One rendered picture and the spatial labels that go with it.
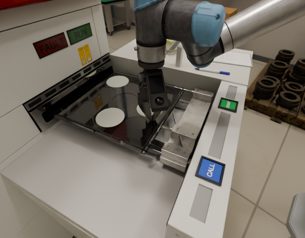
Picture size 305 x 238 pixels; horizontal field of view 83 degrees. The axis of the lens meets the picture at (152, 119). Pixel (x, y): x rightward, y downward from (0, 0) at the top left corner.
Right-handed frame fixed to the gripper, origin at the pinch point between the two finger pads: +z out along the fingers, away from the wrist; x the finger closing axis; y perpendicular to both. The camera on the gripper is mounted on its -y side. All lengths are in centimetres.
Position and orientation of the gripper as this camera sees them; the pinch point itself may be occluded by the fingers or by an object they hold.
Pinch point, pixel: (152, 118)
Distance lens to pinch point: 57.9
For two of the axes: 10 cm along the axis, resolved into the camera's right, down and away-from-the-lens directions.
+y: -1.5, -6.8, 7.2
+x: -9.9, 1.1, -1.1
